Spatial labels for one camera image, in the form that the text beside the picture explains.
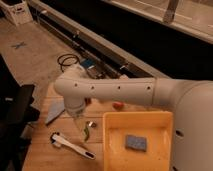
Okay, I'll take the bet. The blue sponge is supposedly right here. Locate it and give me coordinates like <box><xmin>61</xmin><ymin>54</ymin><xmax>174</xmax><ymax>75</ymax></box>
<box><xmin>125</xmin><ymin>135</ymin><xmax>147</xmax><ymax>151</ymax></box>

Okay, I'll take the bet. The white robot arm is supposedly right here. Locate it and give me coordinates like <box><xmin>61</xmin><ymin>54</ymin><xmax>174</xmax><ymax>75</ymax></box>
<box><xmin>54</xmin><ymin>65</ymin><xmax>213</xmax><ymax>171</ymax></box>

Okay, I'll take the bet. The yellow plastic tray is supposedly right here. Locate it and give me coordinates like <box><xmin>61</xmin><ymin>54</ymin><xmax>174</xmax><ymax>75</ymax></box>
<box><xmin>103</xmin><ymin>111</ymin><xmax>173</xmax><ymax>171</ymax></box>

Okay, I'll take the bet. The blue power box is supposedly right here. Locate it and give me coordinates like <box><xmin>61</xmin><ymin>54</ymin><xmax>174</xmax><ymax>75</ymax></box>
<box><xmin>80</xmin><ymin>59</ymin><xmax>95</xmax><ymax>69</ymax></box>

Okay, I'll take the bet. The green chili pepper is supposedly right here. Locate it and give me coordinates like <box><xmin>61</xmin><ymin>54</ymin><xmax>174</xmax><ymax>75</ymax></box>
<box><xmin>83</xmin><ymin>121</ymin><xmax>90</xmax><ymax>142</ymax></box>

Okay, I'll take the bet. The white storage crate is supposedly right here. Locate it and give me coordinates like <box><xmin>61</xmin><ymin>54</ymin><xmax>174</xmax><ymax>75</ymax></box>
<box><xmin>0</xmin><ymin>0</ymin><xmax>33</xmax><ymax>26</ymax></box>

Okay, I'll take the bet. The white handled brush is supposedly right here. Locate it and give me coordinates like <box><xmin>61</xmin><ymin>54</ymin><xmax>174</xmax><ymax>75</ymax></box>
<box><xmin>50</xmin><ymin>132</ymin><xmax>95</xmax><ymax>160</ymax></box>

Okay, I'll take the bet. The black cable loop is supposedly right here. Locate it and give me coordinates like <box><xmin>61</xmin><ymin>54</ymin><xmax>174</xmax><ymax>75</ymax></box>
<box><xmin>56</xmin><ymin>53</ymin><xmax>81</xmax><ymax>72</ymax></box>

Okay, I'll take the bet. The black chair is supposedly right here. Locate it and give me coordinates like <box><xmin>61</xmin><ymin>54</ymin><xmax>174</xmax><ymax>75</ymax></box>
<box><xmin>0</xmin><ymin>54</ymin><xmax>40</xmax><ymax>171</ymax></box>

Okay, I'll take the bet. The metal floor rail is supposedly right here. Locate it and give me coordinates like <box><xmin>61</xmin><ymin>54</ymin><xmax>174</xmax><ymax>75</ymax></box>
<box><xmin>28</xmin><ymin>0</ymin><xmax>213</xmax><ymax>81</ymax></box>

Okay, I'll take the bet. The small metal peeler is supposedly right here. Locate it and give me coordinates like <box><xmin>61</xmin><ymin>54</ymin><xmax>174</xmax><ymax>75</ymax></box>
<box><xmin>88</xmin><ymin>121</ymin><xmax>97</xmax><ymax>128</ymax></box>

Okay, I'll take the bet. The grey triangular cloth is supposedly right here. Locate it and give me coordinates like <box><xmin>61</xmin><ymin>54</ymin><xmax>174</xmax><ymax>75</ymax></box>
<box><xmin>45</xmin><ymin>101</ymin><xmax>65</xmax><ymax>125</ymax></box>

